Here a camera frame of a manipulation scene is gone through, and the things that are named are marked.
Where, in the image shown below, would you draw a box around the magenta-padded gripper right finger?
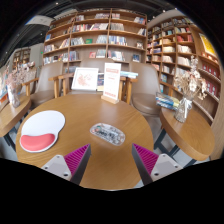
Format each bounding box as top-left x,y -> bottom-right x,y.
130,143 -> 184,186

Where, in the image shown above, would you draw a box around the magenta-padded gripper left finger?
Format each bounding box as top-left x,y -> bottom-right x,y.
40,143 -> 92,186

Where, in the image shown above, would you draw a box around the transparent computer mouse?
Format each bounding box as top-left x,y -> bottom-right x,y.
89,122 -> 127,147

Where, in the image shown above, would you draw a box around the white mouse pad red rest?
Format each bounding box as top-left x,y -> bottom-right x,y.
19,110 -> 67,154

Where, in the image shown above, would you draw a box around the round wooden side table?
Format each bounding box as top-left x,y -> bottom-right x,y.
0,94 -> 33,151
153,106 -> 216,168

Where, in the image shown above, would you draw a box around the colourful book stack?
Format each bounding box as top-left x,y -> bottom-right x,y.
155,91 -> 181,111

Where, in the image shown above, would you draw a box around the glass vase with beige flowers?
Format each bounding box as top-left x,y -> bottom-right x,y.
173,54 -> 209,124

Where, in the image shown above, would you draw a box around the beige armchair wooden arms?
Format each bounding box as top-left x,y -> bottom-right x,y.
128,61 -> 162,118
49,58 -> 134,104
23,61 -> 64,109

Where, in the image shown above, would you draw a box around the white framed floral picture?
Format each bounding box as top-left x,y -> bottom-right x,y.
70,66 -> 100,92

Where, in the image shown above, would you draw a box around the glass vase with pink flowers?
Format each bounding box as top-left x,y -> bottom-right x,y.
4,63 -> 31,109

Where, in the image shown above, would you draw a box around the dark book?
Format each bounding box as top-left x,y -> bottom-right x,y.
96,72 -> 105,93

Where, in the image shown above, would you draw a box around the flat blue book pile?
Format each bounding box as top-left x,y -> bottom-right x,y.
119,70 -> 139,80

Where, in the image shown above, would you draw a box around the white sign on wooden base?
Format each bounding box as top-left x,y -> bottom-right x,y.
100,62 -> 122,105

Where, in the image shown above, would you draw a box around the small distant wooden shelf unit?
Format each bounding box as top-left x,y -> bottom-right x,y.
12,48 -> 32,73

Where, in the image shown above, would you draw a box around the wooden shelf unit red boxes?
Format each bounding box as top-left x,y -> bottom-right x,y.
145,14 -> 224,134

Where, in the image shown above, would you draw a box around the wide wooden book shelf unit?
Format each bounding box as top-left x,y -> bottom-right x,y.
41,8 -> 148,74

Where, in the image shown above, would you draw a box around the white ceiling air conditioner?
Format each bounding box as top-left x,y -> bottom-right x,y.
24,14 -> 56,27

